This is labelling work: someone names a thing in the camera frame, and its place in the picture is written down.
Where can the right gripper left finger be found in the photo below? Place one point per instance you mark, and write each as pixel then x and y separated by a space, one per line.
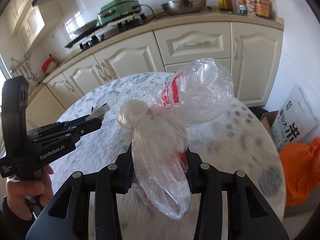
pixel 67 215

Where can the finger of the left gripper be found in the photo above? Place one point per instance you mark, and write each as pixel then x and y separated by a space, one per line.
pixel 57 127
pixel 82 126

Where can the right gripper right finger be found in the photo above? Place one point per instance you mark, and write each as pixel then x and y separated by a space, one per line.
pixel 249 214

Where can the clear plastic bag red print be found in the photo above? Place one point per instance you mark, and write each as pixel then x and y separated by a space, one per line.
pixel 199 92

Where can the yellow black snack wrapper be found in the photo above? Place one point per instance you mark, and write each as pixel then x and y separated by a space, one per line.
pixel 98 112

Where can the orange trash bag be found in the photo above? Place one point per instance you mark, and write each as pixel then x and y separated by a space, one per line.
pixel 300 163

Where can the cream lower kitchen cabinets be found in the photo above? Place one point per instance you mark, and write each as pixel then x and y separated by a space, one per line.
pixel 250 52

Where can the person's left hand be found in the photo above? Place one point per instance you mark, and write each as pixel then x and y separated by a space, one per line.
pixel 18 189

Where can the red lidded bowl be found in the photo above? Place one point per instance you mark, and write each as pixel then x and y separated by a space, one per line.
pixel 49 65

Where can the hanging utensil rack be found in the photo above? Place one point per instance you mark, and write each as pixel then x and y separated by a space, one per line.
pixel 22 67

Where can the black gas stove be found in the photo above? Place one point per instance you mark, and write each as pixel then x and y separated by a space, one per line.
pixel 98 34

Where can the cardboard box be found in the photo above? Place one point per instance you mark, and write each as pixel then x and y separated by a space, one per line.
pixel 267 119

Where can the white rice sack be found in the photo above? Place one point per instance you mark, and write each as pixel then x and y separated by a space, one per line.
pixel 295 121

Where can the green electric grill pot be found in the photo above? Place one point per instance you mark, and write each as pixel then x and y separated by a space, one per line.
pixel 116 10

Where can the cooking oil bottle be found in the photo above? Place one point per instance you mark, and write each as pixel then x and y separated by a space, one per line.
pixel 262 8

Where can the steel wok with handle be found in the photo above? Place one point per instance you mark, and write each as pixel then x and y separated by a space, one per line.
pixel 179 7

